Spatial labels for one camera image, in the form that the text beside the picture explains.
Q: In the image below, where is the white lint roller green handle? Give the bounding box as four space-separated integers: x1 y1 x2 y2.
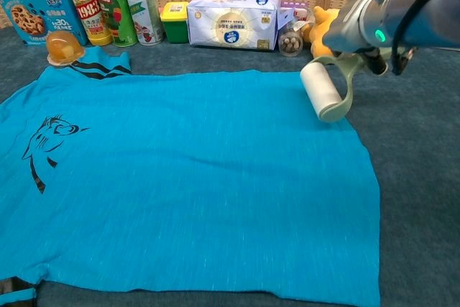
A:
300 51 392 123

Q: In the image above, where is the blue cookie box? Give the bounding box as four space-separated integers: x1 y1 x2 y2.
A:
0 0 89 47

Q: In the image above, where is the white and green can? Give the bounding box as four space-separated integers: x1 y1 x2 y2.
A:
125 0 165 46

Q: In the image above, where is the small clear jar of nuts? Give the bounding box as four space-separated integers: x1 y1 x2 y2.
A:
278 21 305 58

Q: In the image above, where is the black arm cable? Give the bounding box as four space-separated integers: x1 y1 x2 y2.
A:
391 0 446 76

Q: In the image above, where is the orange jelly cup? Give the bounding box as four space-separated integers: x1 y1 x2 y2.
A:
45 31 86 65

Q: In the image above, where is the green container with yellow lid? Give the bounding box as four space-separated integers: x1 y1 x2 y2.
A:
160 1 190 45

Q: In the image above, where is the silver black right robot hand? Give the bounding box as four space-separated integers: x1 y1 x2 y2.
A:
359 47 390 76

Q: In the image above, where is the yellow plush toy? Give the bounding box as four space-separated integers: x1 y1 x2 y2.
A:
300 5 355 58

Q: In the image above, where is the yellow bottle with green cap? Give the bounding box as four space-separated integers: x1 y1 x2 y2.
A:
56 0 114 47

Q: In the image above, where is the green chips can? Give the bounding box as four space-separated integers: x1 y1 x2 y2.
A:
86 0 139 47

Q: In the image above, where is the white blue tissue pack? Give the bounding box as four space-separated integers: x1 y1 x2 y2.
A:
187 0 282 52

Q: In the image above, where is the blue t-shirt with black print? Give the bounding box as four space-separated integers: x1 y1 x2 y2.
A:
0 50 382 307

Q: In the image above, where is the purple box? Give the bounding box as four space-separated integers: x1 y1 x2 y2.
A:
278 0 311 31

